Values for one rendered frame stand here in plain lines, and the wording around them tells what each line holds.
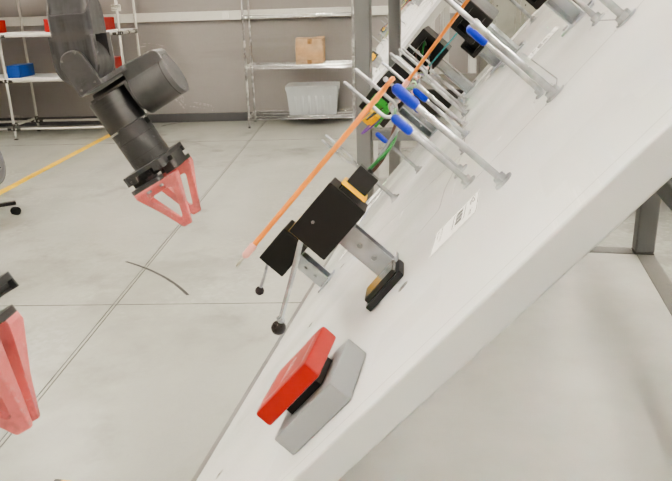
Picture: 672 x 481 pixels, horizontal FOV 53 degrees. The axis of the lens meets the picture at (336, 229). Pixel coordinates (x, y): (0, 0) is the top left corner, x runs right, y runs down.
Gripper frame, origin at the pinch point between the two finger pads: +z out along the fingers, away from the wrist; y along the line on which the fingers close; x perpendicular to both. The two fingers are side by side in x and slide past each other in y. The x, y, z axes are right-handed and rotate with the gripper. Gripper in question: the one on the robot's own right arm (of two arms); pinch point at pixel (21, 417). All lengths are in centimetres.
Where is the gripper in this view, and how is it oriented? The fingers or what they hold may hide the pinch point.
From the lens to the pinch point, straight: 55.9
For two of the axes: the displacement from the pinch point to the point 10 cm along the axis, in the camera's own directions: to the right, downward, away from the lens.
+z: 5.1, 8.2, 2.5
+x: -8.6, 4.8, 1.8
